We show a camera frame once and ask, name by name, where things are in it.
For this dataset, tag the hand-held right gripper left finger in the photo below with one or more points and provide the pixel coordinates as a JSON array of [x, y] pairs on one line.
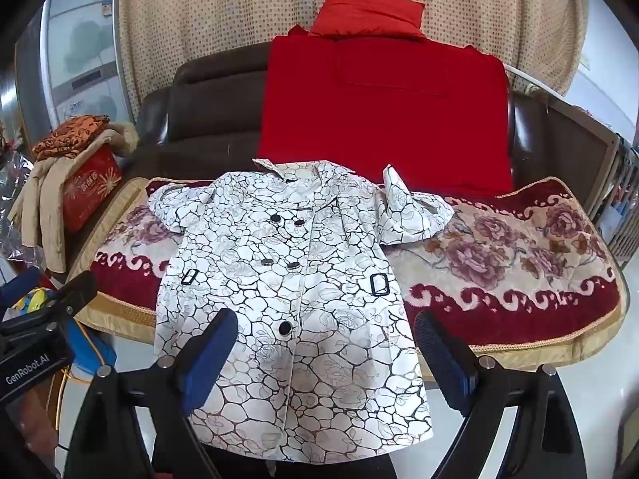
[[209, 359]]

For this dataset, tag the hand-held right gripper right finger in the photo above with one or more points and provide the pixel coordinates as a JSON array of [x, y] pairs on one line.
[[444, 359]]

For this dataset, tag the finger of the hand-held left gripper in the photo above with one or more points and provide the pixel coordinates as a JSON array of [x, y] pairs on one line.
[[75, 292]]

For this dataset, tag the white black-veined coat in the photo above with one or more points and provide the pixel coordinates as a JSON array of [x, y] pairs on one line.
[[299, 319]]

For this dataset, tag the blue yellow bag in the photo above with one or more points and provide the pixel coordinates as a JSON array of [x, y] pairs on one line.
[[90, 354]]

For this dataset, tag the red gift box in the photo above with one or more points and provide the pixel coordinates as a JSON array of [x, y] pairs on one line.
[[90, 192]]

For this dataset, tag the beige jacket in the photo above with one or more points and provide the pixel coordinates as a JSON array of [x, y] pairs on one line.
[[45, 194]]

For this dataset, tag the red floral sofa blanket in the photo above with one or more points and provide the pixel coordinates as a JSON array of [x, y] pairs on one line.
[[499, 269]]

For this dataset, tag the clear plastic wrap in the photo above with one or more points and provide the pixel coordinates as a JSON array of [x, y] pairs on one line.
[[15, 199]]

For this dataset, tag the orange patterned cloth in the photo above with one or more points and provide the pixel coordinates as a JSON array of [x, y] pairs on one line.
[[70, 134]]

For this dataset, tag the brown leather sofa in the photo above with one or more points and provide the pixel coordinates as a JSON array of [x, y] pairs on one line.
[[209, 110]]

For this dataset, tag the glass door cabinet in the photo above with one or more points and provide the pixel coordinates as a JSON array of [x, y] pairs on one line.
[[75, 50]]

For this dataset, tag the red cushion cover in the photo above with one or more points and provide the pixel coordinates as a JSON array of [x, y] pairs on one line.
[[384, 110]]

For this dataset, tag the red pillow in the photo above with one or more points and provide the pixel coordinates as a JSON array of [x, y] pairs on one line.
[[367, 7]]

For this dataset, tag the beige dotted curtain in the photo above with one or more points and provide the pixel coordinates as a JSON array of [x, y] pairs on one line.
[[299, 5]]

